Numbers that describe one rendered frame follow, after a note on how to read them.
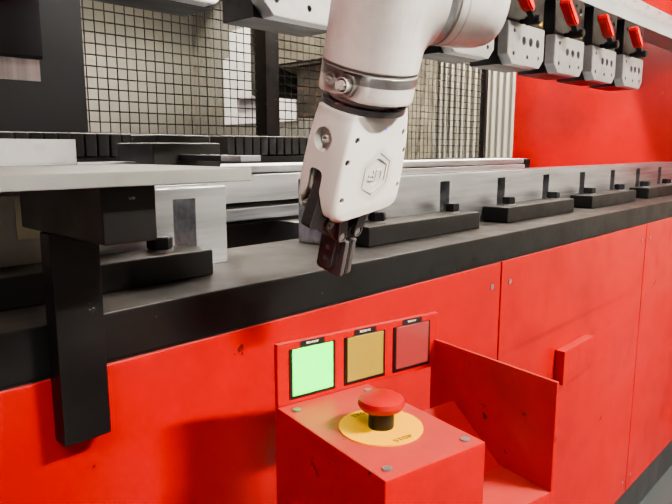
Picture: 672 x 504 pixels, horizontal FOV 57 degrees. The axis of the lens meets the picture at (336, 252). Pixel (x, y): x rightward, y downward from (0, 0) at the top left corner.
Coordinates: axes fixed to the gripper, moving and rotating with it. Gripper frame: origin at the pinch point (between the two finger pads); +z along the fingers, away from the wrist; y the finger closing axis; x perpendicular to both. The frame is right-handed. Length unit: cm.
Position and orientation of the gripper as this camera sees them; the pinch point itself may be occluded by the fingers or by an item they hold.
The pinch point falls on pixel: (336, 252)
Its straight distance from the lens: 62.2
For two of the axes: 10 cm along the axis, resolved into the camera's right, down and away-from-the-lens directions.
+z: -1.6, 8.7, 4.6
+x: -7.4, -4.2, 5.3
